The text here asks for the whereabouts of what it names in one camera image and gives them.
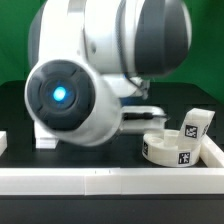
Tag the white front fence wall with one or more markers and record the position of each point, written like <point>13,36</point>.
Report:
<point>111,181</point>

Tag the white round stool seat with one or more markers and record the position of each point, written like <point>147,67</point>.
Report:
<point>160,147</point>

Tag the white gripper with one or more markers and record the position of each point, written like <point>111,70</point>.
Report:
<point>140,119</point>

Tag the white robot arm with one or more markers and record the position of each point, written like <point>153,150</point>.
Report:
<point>87,55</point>

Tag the white left fence wall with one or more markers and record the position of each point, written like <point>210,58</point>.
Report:
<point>3,141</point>

